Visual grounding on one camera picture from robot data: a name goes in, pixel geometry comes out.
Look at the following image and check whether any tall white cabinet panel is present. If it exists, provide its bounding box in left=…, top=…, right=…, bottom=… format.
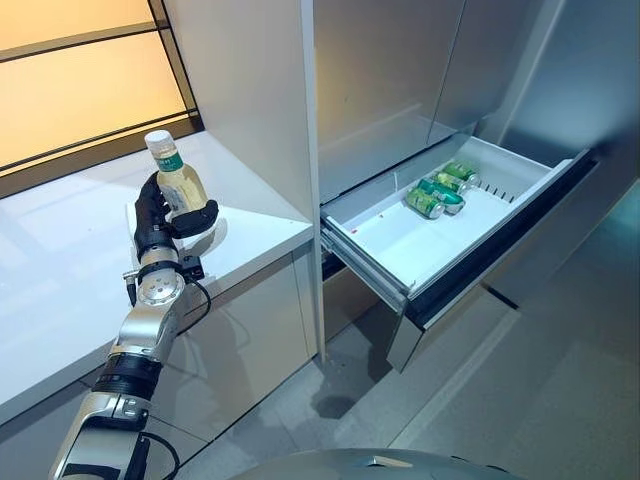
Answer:
left=162, top=0, right=326, bottom=361

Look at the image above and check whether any yellow tea drink bottle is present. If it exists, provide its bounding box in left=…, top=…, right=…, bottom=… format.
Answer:
left=144, top=128, right=209, bottom=214

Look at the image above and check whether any white fridge drawer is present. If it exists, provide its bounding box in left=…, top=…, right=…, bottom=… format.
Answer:
left=319, top=134, right=601, bottom=374

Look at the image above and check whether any stainless steel fridge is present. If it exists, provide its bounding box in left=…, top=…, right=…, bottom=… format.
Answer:
left=312, top=0, right=640, bottom=374

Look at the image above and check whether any green drink can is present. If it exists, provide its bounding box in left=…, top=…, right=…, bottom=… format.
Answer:
left=417, top=178, right=466, bottom=215
left=434, top=160, right=482, bottom=194
left=405, top=186, right=446, bottom=220

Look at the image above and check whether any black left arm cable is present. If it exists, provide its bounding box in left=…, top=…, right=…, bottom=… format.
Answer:
left=134, top=278, right=212, bottom=480

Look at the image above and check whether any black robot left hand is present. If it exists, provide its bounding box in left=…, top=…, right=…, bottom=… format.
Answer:
left=130, top=172, right=220, bottom=264

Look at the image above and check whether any lit orange window panel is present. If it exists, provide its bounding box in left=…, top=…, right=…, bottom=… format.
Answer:
left=0, top=0, right=204, bottom=199

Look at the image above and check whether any silver robot torso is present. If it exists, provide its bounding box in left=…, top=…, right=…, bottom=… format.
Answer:
left=234, top=447, right=506, bottom=480

